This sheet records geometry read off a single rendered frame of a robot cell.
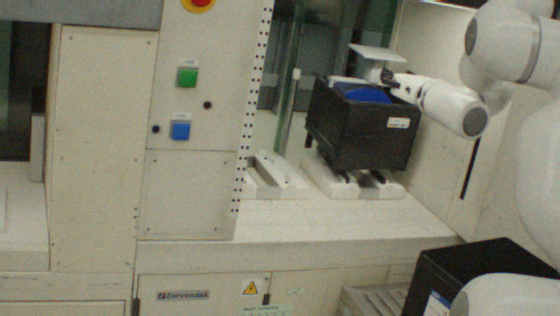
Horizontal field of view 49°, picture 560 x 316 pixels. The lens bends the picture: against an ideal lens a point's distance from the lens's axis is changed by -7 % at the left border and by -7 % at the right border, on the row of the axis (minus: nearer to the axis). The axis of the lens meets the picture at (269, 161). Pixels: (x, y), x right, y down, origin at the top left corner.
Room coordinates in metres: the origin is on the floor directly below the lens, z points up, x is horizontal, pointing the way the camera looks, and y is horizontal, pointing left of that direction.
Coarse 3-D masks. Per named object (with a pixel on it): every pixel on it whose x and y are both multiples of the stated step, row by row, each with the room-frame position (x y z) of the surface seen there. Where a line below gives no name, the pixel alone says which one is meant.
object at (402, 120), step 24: (360, 48) 1.63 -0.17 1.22; (312, 72) 1.68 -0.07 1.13; (312, 96) 1.68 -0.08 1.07; (336, 96) 1.56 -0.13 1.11; (312, 120) 1.66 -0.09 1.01; (336, 120) 1.53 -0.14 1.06; (360, 120) 1.52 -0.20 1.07; (384, 120) 1.54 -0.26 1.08; (408, 120) 1.57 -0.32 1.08; (336, 144) 1.51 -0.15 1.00; (360, 144) 1.53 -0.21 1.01; (384, 144) 1.55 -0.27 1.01; (408, 144) 1.58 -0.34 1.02; (336, 168) 1.51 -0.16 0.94; (360, 168) 1.54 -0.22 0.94; (384, 168) 1.56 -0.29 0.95
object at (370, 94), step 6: (354, 90) 1.61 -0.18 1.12; (360, 90) 1.62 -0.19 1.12; (366, 90) 1.63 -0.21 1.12; (372, 90) 1.63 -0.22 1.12; (378, 90) 1.64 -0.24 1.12; (348, 96) 1.61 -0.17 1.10; (354, 96) 1.62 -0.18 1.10; (360, 96) 1.62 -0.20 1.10; (366, 96) 1.63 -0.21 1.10; (372, 96) 1.64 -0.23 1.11; (378, 96) 1.64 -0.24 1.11; (384, 96) 1.65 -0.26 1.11; (384, 102) 1.65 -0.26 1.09; (390, 102) 1.66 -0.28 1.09
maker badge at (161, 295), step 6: (156, 294) 1.12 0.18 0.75; (162, 294) 1.13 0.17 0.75; (168, 294) 1.13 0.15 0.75; (174, 294) 1.14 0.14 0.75; (180, 294) 1.14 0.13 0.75; (186, 294) 1.15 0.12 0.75; (192, 294) 1.15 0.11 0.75; (198, 294) 1.16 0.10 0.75; (204, 294) 1.16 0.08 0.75; (156, 300) 1.12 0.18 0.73; (162, 300) 1.13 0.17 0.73
